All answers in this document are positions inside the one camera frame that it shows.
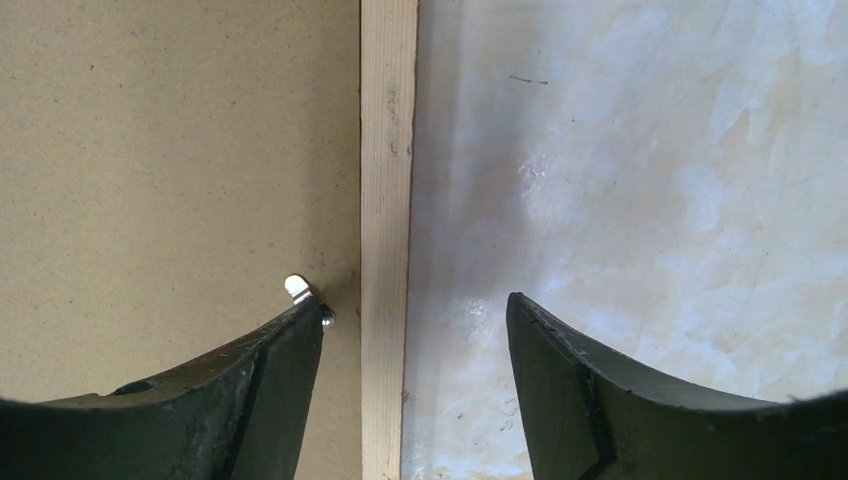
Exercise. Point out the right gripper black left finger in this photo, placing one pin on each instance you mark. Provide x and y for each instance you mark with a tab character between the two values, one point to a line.
236	412

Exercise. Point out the brown cardboard backing board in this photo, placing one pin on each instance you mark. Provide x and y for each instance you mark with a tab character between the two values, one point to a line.
164	166

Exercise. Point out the wooden picture frame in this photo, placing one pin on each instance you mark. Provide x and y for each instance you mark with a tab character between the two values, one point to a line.
388	39

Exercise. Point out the metal retaining clip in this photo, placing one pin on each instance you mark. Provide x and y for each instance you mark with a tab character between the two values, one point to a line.
300	290

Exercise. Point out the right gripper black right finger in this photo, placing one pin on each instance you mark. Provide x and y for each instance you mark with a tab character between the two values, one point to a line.
591	412

